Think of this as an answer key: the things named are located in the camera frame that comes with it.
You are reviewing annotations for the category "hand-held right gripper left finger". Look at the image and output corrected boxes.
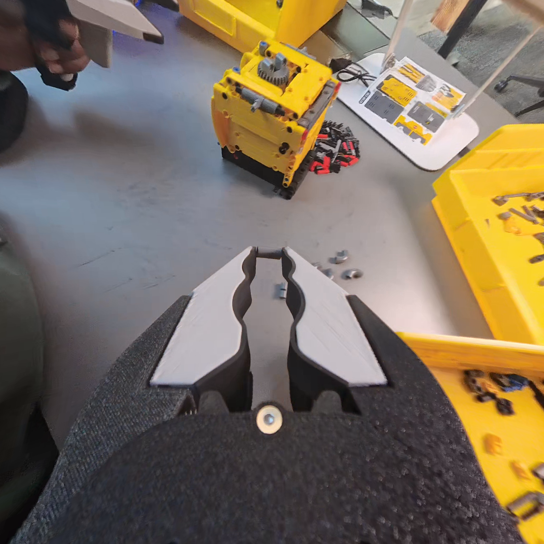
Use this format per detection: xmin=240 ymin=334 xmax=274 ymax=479
xmin=149 ymin=246 xmax=259 ymax=388

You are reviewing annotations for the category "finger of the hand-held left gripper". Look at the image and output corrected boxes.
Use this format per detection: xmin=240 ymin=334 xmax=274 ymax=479
xmin=67 ymin=0 xmax=165 ymax=45

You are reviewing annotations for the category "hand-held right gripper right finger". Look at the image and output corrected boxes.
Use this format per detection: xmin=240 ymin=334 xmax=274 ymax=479
xmin=281 ymin=246 xmax=389 ymax=388

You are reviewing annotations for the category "yellow plastic bin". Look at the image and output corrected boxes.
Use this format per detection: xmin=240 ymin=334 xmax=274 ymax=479
xmin=178 ymin=0 xmax=348 ymax=54
xmin=431 ymin=123 xmax=544 ymax=346
xmin=396 ymin=331 xmax=544 ymax=544

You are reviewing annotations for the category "yellow lego model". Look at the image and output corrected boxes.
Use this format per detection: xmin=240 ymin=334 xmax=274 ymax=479
xmin=210 ymin=39 xmax=341 ymax=200

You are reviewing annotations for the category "person's left hand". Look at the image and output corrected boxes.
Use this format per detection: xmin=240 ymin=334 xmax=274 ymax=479
xmin=0 ymin=0 xmax=91 ymax=82

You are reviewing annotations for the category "black quilted pad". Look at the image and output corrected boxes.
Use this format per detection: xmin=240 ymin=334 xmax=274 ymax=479
xmin=0 ymin=72 xmax=29 ymax=154

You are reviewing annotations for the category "pile of black red pins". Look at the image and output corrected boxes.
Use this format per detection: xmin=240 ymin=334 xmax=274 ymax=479
xmin=309 ymin=120 xmax=361 ymax=175

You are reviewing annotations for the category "yellow and grey sticker sheet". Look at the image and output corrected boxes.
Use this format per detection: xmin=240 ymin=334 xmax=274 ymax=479
xmin=359 ymin=56 xmax=467 ymax=146

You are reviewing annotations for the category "black office chair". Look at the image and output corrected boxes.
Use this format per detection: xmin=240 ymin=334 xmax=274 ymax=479
xmin=495 ymin=74 xmax=544 ymax=117

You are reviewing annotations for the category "wooden pillar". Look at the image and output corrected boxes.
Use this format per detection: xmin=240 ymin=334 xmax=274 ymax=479
xmin=430 ymin=0 xmax=470 ymax=34

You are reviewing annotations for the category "black cable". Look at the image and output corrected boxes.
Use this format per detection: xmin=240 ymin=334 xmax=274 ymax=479
xmin=329 ymin=57 xmax=377 ymax=88

